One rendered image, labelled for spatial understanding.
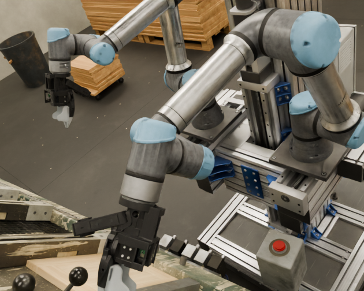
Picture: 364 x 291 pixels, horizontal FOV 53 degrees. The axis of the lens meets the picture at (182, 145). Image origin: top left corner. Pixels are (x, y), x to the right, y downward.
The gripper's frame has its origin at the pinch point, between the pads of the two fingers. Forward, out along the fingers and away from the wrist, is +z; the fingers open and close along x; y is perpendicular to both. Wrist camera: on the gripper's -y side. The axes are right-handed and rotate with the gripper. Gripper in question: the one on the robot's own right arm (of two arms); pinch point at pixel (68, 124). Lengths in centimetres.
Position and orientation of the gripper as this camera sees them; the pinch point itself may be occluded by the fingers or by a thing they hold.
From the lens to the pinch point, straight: 148.1
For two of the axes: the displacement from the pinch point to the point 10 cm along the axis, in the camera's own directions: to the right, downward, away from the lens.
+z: -0.5, 9.4, 3.3
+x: 7.1, 2.7, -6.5
